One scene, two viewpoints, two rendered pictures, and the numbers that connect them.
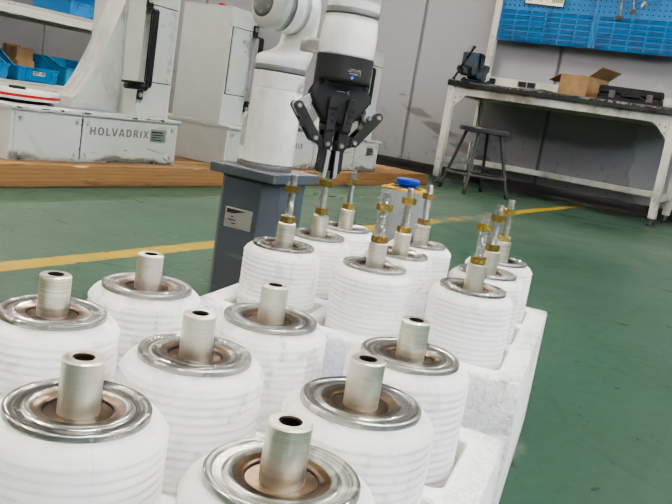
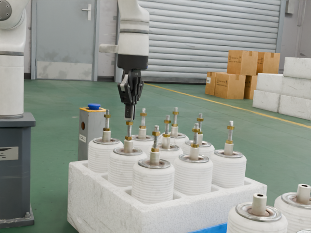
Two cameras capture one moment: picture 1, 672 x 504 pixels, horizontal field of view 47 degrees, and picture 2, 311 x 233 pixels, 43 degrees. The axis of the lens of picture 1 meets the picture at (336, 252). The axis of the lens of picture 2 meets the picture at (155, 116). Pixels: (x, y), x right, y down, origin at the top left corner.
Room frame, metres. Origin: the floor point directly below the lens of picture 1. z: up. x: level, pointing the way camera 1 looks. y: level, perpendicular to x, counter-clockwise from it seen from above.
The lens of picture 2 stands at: (0.41, 0.76, 0.50)
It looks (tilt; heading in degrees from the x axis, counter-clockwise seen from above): 9 degrees down; 307
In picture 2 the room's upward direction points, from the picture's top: 4 degrees clockwise
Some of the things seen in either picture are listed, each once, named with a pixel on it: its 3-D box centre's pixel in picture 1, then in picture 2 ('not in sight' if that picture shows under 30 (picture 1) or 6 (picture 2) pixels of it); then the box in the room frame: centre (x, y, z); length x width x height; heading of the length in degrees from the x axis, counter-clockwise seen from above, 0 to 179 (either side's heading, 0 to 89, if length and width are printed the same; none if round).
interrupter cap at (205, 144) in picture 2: (487, 273); (197, 144); (0.97, -0.20, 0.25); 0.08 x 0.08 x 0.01
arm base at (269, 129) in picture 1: (273, 121); (6, 85); (1.39, 0.15, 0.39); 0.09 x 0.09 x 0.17; 60
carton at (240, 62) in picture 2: not in sight; (242, 62); (2.59, -3.87, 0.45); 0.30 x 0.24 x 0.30; 152
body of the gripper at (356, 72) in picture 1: (340, 87); (132, 71); (1.04, 0.03, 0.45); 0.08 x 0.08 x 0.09
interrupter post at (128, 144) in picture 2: (319, 227); (128, 146); (1.04, 0.03, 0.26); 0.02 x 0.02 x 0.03
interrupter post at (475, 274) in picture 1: (474, 277); (228, 149); (0.86, -0.16, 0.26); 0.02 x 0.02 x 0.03
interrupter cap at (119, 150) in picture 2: (317, 236); (127, 151); (1.04, 0.03, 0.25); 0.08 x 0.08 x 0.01
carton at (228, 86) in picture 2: not in sight; (229, 85); (2.66, -3.74, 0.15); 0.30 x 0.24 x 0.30; 149
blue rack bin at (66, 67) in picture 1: (65, 72); not in sight; (6.25, 2.37, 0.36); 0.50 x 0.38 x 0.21; 59
